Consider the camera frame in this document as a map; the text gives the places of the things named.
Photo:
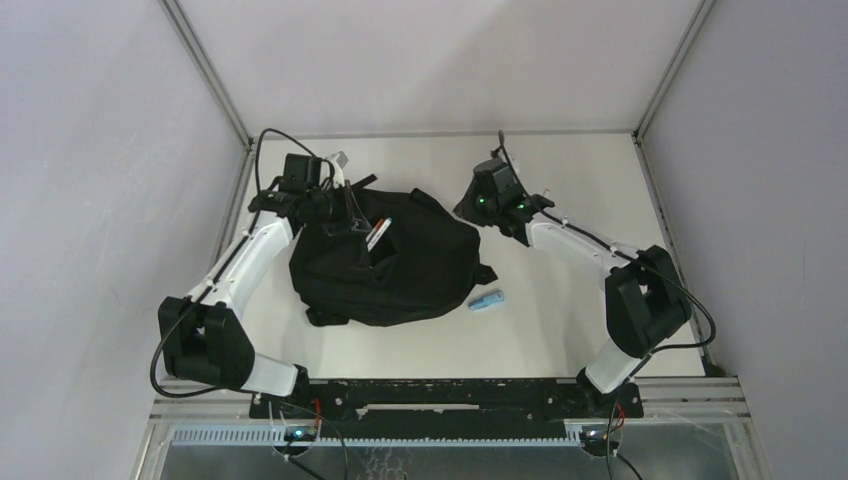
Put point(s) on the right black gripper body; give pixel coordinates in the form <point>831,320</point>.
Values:
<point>475,208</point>

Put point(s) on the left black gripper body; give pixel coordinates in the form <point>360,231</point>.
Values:
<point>331,205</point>

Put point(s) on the pink capped white marker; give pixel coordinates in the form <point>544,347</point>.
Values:
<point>380,234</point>

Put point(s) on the black backpack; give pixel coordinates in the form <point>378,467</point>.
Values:
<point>426,263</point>

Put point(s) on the orange capped white marker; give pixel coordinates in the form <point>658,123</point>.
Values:
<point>376,228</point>

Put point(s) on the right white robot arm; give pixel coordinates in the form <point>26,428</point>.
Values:
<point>644,301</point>

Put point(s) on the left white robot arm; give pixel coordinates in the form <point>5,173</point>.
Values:
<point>203,333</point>

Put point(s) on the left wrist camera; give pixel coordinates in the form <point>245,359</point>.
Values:
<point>338,161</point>

